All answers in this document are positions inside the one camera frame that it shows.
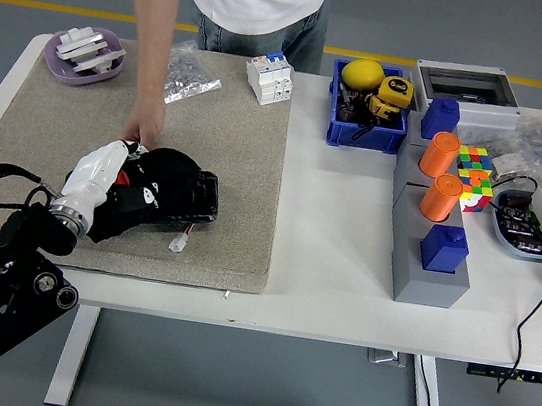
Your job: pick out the grey metal bracket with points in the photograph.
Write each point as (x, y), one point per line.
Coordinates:
(386, 357)

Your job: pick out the grey peg holder block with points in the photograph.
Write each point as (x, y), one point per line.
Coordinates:
(422, 286)
(407, 162)

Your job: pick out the small bag with white part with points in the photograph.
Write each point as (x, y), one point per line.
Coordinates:
(509, 167)

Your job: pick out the clear bag of screws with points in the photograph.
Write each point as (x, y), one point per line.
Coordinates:
(192, 81)

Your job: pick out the small white plastic block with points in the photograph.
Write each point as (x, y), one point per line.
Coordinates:
(76, 34)

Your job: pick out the black desk control panel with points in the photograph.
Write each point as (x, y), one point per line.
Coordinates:
(481, 370)

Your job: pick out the white plastic bracket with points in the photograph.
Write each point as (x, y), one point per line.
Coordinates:
(100, 61)

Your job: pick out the black hand tool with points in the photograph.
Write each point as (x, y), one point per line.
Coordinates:
(346, 106)

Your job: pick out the orange cylinder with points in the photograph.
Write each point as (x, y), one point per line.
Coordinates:
(440, 197)
(438, 157)

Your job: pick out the black electronic modules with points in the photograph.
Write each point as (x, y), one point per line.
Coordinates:
(517, 223)

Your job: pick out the yellow black tape measure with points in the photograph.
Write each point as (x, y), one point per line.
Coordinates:
(382, 109)

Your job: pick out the long white plastic bar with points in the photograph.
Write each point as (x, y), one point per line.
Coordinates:
(80, 47)

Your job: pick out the grey-blue dish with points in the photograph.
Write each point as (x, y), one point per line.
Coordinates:
(499, 238)

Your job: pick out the person's right hand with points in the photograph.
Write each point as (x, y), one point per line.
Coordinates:
(145, 122)

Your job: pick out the blue block with knob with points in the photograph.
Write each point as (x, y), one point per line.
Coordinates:
(442, 251)
(439, 119)

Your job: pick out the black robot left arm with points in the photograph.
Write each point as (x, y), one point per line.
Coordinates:
(11, 288)

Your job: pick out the purple plastic dish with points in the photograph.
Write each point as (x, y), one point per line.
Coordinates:
(59, 70)

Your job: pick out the person's right forearm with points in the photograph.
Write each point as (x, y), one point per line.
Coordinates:
(150, 34)

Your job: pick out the grey-brown mat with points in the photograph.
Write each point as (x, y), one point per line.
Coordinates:
(237, 158)

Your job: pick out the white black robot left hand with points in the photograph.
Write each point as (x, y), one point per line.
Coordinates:
(96, 171)

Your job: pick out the grey electrical enclosure box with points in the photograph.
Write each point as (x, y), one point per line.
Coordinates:
(491, 119)

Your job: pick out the white circuit breaker blue lever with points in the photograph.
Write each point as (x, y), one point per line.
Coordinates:
(269, 80)

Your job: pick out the blue plastic bin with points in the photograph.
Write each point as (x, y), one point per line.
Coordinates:
(362, 136)

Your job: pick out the yellow ball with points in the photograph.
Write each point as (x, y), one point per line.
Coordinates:
(362, 75)

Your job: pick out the colourful puzzle cube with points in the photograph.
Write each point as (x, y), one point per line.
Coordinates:
(475, 159)
(478, 195)

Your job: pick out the round yellow tape measure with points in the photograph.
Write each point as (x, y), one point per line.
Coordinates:
(397, 91)

